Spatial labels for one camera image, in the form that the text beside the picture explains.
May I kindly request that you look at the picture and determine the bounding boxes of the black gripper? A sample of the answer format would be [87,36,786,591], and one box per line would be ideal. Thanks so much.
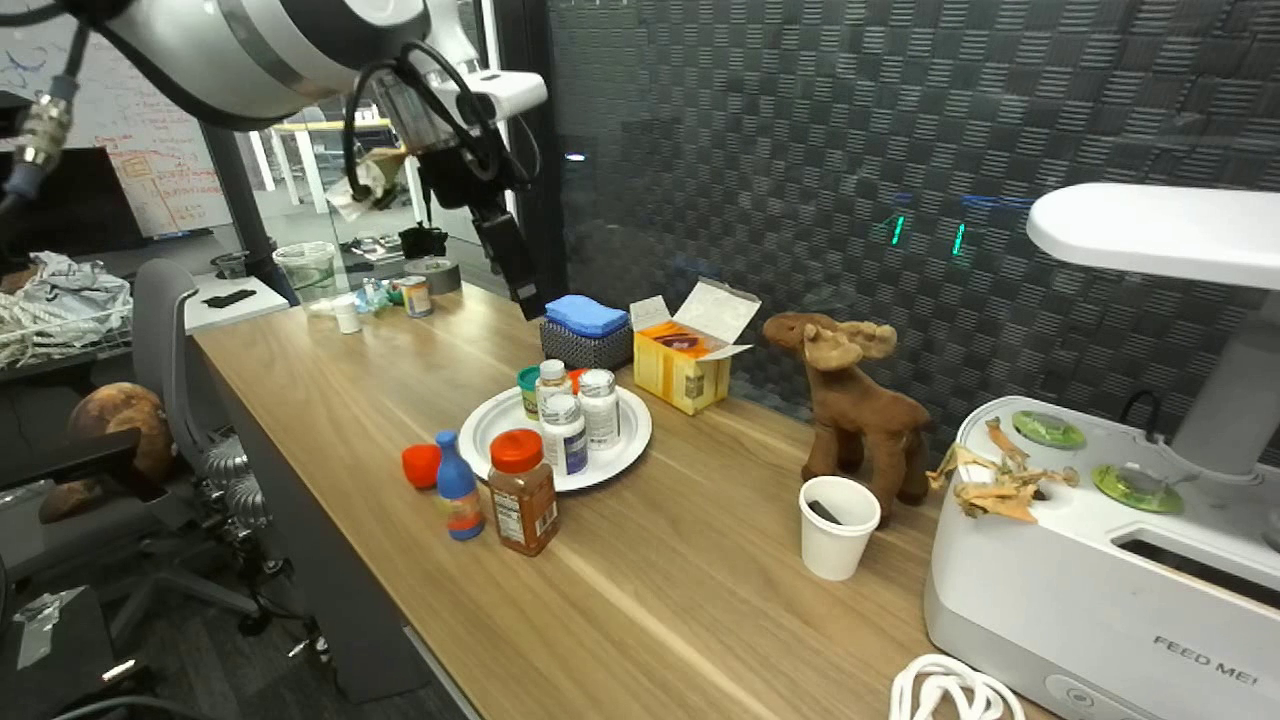
[424,114,551,323]

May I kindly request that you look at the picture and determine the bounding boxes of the white bottle blue label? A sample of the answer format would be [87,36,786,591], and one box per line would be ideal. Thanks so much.
[536,391,597,483]

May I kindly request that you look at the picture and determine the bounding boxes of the small black pot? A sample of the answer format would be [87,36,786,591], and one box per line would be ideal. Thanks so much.
[397,219,456,265]

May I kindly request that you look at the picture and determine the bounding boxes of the blue sponge block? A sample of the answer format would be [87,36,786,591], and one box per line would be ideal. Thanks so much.
[541,293,634,343]

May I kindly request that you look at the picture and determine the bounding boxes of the tin can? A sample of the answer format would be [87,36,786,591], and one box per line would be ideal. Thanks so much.
[397,274,442,321]

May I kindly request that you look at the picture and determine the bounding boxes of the blue box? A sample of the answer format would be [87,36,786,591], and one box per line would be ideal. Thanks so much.
[536,318,636,375]

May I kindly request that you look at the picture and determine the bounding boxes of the clear plastic jar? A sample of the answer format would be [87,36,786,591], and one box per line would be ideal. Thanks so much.
[273,197,354,314]

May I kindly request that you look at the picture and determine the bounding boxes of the yellow open carton box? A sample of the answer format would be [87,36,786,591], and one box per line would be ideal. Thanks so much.
[626,274,766,413]

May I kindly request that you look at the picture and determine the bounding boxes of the white round plate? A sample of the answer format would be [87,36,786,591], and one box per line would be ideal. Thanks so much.
[452,381,660,501]

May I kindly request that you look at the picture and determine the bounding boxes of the red ball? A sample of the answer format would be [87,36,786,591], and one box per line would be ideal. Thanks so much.
[397,439,447,495]

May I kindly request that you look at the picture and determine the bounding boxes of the blue bottle colourful label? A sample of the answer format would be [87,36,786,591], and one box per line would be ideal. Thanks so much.
[434,430,492,549]

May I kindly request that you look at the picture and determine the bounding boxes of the spice jar orange lid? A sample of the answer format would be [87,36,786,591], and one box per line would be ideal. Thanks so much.
[483,425,566,561]

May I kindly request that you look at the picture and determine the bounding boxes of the dark metal pole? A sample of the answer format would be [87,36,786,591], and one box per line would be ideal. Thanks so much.
[195,122,300,305]

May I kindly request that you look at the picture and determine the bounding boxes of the black phone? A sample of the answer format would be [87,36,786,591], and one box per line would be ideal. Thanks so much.
[195,283,262,318]

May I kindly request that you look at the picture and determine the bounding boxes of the grey office chair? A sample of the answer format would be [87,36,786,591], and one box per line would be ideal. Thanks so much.
[123,237,337,678]

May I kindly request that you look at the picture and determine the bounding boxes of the brown moose plush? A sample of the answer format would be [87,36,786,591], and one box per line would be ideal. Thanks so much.
[761,309,936,515]

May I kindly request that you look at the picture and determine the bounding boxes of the white paper cup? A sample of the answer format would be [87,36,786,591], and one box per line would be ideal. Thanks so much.
[795,473,890,585]

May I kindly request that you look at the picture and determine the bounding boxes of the brown round object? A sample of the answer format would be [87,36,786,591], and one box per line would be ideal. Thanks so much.
[38,381,180,527]

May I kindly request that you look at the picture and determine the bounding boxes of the crumpled grey white cloth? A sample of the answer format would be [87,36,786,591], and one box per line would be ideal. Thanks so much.
[0,254,136,375]

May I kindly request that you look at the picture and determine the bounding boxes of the brown dried plant pieces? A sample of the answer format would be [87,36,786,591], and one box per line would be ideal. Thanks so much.
[933,415,1081,527]

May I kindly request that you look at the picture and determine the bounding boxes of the green plant pod lid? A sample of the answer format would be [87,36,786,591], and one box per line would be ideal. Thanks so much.
[1008,410,1093,457]
[1088,462,1190,521]

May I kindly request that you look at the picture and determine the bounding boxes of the white countertop garden appliance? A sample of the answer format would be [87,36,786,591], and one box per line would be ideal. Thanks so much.
[919,181,1280,720]

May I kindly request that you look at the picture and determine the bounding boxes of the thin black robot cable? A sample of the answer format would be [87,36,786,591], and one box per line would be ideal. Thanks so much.
[342,43,545,208]

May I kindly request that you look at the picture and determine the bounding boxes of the white rope coil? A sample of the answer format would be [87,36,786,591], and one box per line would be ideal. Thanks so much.
[884,647,1034,720]

